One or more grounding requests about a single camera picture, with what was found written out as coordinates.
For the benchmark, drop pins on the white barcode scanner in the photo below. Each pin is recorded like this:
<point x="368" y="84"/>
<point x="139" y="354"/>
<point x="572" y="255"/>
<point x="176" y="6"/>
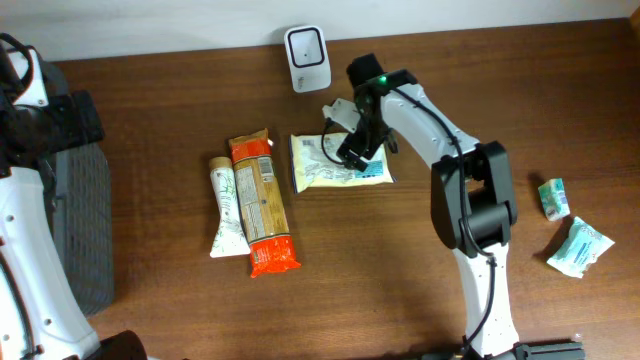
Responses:
<point x="308" y="58"/>

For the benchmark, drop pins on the teal wet wipes packet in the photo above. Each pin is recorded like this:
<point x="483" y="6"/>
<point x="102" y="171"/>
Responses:
<point x="582" y="248"/>

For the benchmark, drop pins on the yellow snack bag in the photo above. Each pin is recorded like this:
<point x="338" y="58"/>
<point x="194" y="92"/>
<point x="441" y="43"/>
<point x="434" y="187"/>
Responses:
<point x="311" y="168"/>

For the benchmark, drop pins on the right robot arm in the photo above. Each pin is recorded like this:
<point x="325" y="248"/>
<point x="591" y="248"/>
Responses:
<point x="473" y="205"/>

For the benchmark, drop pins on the white toothpaste tube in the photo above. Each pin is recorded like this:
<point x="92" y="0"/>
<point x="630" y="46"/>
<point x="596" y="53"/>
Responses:
<point x="230" y="239"/>

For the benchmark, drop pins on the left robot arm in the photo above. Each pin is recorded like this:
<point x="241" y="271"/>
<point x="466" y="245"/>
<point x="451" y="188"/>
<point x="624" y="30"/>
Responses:
<point x="40" y="116"/>

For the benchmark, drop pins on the small teal tissue pack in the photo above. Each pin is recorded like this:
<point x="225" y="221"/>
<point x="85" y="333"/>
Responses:
<point x="553" y="199"/>

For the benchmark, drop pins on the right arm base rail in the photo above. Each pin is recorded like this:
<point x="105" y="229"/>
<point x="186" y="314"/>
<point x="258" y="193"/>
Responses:
<point x="550" y="351"/>

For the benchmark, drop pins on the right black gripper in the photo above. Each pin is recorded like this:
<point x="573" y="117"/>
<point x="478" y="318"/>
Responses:
<point x="357" y="151"/>

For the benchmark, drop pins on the orange noodle packet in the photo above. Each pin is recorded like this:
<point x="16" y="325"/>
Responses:
<point x="261" y="205"/>

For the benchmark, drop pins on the grey plastic mesh basket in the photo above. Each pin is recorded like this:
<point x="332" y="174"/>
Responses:
<point x="77" y="196"/>

